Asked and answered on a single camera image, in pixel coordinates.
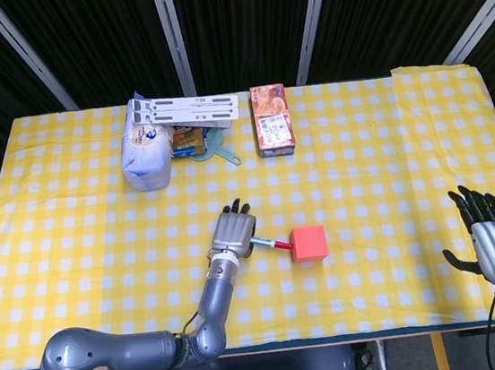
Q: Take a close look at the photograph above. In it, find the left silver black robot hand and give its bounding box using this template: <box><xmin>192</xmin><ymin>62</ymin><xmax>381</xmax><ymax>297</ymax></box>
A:
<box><xmin>204</xmin><ymin>196</ymin><xmax>261</xmax><ymax>264</ymax></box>

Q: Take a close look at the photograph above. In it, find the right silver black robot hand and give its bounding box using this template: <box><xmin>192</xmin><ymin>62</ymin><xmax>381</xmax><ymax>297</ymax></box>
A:
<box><xmin>434</xmin><ymin>181</ymin><xmax>495</xmax><ymax>292</ymax></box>

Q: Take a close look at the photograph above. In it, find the red and green marker pen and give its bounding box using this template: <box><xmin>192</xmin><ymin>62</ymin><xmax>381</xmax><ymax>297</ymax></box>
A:
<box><xmin>248</xmin><ymin>231</ymin><xmax>293</xmax><ymax>255</ymax></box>

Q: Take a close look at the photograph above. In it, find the pink cube block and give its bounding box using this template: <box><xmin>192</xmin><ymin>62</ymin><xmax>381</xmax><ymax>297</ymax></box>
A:
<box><xmin>287</xmin><ymin>223</ymin><xmax>332</xmax><ymax>264</ymax></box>

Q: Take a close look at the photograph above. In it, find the yellow white checkered tablecloth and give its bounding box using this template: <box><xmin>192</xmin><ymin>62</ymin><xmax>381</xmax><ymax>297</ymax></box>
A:
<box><xmin>0</xmin><ymin>55</ymin><xmax>495</xmax><ymax>370</ymax></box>

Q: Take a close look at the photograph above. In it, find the small blue orange snack box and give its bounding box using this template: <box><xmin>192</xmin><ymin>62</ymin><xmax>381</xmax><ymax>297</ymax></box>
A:
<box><xmin>169</xmin><ymin>125</ymin><xmax>209</xmax><ymax>159</ymax></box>

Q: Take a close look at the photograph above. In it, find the white plastic-wrapped bag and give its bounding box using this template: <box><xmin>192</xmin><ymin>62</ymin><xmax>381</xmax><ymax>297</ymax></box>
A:
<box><xmin>112</xmin><ymin>86</ymin><xmax>182</xmax><ymax>195</ymax></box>

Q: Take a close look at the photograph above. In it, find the orange blue cookie box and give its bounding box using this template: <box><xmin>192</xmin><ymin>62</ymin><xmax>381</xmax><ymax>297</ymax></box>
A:
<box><xmin>248</xmin><ymin>82</ymin><xmax>298</xmax><ymax>160</ymax></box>

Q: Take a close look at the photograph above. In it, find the white folding laptop stand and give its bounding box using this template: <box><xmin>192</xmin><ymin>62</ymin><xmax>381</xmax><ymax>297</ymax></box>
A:
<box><xmin>126</xmin><ymin>85</ymin><xmax>242</xmax><ymax>142</ymax></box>

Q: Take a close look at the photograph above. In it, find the teal round handled paddle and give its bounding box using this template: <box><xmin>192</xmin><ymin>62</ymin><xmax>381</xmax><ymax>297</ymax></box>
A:
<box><xmin>186</xmin><ymin>124</ymin><xmax>243</xmax><ymax>172</ymax></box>

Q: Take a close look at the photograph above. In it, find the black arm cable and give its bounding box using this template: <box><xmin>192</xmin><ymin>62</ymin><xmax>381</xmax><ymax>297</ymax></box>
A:
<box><xmin>123</xmin><ymin>310</ymin><xmax>208</xmax><ymax>370</ymax></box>
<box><xmin>478</xmin><ymin>288</ymin><xmax>495</xmax><ymax>370</ymax></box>

